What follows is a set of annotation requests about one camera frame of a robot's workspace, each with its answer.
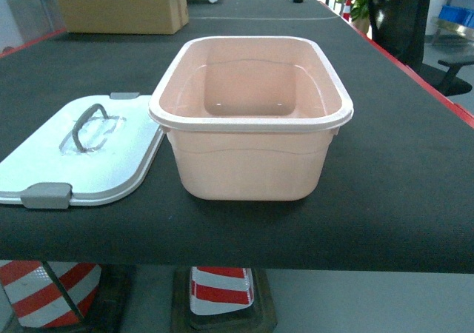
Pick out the left red white traffic cone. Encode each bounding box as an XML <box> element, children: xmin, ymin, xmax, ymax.
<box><xmin>1</xmin><ymin>260</ymin><xmax>102</xmax><ymax>329</ymax></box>

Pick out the red white traffic cone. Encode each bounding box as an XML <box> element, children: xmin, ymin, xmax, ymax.
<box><xmin>1</xmin><ymin>260</ymin><xmax>102</xmax><ymax>329</ymax></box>
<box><xmin>190</xmin><ymin>266</ymin><xmax>255</xmax><ymax>316</ymax></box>

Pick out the cardboard box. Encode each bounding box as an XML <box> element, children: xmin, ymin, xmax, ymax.
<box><xmin>57</xmin><ymin>0</ymin><xmax>189</xmax><ymax>35</ymax></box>

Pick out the white lid grey handle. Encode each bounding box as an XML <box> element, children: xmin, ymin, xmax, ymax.
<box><xmin>1</xmin><ymin>92</ymin><xmax>164</xmax><ymax>209</ymax></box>

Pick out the middle red white traffic cone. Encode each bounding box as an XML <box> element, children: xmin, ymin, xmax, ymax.
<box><xmin>190</xmin><ymin>266</ymin><xmax>255</xmax><ymax>316</ymax></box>

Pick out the black office chair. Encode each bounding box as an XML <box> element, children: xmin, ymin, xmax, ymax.
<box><xmin>367</xmin><ymin>0</ymin><xmax>473</xmax><ymax>97</ymax></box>

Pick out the pink plastic storage box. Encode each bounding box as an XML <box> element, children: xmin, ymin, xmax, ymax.
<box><xmin>149</xmin><ymin>36</ymin><xmax>354</xmax><ymax>201</ymax></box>

